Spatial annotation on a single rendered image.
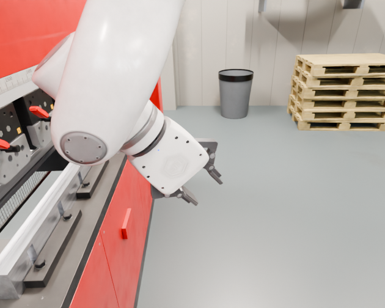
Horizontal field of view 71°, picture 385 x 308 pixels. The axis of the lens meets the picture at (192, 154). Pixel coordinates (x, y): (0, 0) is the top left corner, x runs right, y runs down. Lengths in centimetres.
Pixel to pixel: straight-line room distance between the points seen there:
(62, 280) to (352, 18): 496
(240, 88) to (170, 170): 379
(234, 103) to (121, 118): 400
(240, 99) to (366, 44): 219
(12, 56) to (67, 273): 61
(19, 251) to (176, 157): 60
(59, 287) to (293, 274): 150
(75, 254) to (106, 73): 77
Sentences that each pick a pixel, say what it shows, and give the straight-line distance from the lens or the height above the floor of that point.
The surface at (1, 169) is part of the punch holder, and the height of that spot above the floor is 121.
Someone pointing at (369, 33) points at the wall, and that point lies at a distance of 531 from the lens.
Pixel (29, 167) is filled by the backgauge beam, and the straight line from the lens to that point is 143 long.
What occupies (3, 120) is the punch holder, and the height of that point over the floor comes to 131.
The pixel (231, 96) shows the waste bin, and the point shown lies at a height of 37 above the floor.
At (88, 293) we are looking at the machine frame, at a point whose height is 74.
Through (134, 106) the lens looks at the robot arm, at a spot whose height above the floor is 146.
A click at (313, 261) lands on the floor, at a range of 215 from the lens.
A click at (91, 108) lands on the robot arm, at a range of 27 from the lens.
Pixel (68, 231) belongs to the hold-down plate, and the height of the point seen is 90.
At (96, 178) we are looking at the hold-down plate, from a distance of 125.
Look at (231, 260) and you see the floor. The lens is 203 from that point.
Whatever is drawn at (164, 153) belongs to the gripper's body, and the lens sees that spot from 41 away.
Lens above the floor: 154
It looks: 28 degrees down
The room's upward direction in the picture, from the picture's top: 2 degrees counter-clockwise
